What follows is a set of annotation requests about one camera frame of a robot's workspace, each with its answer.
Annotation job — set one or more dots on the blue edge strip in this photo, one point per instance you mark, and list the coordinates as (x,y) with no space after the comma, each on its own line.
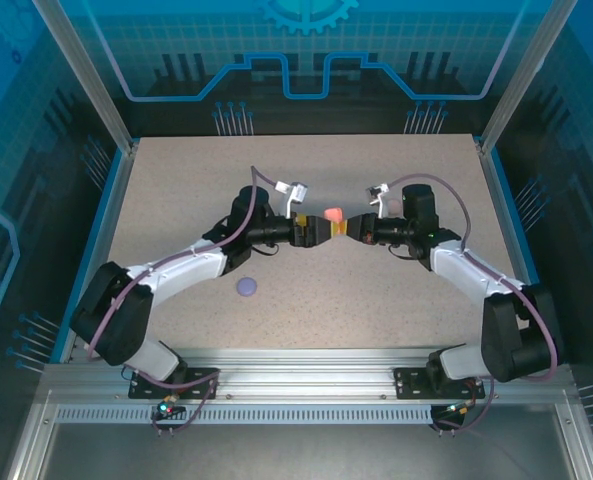
(507,200)
(108,200)

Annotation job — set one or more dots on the aluminium front beam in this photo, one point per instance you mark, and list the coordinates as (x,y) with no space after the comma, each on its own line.
(301,370)

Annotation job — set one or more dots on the aluminium lower frame bar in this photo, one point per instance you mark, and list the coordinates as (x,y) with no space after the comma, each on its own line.
(36,435)
(578,440)

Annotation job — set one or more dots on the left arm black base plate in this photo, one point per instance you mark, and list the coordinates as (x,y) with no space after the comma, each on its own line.
(196,392)

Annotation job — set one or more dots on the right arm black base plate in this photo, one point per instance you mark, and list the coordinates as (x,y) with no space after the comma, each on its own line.
(411,382)

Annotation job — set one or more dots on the coral rectangular earbud case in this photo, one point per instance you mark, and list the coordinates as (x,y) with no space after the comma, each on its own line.
(334,213)

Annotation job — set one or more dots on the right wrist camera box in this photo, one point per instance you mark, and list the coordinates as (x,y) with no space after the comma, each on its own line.
(376,192)

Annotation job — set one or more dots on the small LED circuit board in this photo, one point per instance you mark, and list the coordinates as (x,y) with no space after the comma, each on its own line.
(165,407)
(451,411)

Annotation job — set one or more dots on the aluminium side rail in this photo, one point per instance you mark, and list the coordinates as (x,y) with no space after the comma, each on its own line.
(118,200)
(497,200)

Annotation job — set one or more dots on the purple round earbud case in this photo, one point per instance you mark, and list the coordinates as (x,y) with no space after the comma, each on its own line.
(246,287)

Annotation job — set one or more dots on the aluminium frame post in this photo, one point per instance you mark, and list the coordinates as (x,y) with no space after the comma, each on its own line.
(525,70)
(87,70)

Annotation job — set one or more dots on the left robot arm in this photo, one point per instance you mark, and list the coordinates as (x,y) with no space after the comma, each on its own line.
(186,265)

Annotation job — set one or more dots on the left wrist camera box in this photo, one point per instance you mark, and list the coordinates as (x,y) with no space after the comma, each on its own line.
(296,191)

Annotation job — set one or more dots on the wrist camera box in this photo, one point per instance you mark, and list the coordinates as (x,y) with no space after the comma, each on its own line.
(376,192)
(296,191)

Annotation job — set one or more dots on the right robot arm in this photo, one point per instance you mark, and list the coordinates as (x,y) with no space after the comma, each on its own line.
(466,272)

